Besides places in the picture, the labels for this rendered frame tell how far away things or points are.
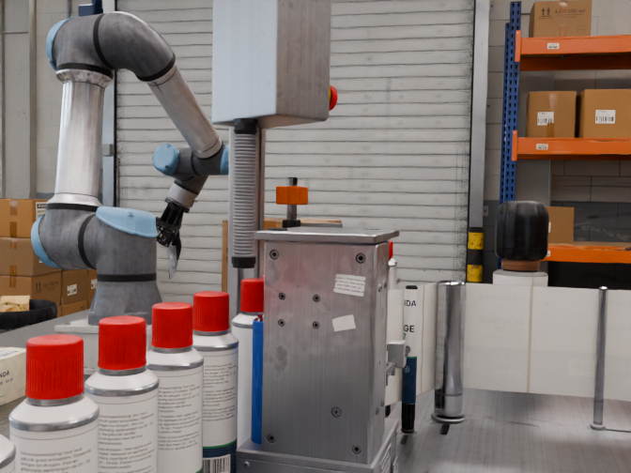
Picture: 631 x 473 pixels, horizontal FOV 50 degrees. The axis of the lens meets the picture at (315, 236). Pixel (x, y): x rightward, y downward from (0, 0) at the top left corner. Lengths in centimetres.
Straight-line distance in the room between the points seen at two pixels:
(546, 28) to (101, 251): 397
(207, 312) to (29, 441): 24
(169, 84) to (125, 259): 41
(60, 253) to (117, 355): 98
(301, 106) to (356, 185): 455
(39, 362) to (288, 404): 26
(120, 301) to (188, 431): 81
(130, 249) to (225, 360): 77
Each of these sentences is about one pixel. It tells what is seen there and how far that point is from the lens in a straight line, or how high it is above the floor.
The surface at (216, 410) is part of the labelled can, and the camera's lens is 64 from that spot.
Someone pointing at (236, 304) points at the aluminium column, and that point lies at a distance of 110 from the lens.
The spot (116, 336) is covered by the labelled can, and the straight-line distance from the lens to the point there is 50.
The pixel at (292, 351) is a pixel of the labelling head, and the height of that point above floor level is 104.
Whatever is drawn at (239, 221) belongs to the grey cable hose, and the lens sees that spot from 96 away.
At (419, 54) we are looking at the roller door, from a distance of 556.
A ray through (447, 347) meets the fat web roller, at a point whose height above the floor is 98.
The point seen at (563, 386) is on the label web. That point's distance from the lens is 99.
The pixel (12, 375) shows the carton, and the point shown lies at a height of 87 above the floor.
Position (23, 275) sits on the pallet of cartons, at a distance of 484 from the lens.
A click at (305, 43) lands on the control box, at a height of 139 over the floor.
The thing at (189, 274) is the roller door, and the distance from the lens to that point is 592.
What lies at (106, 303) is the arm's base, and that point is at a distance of 138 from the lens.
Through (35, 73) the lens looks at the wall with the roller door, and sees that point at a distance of 681.
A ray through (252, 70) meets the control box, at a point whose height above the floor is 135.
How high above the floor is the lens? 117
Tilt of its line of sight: 3 degrees down
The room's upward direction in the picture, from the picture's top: 1 degrees clockwise
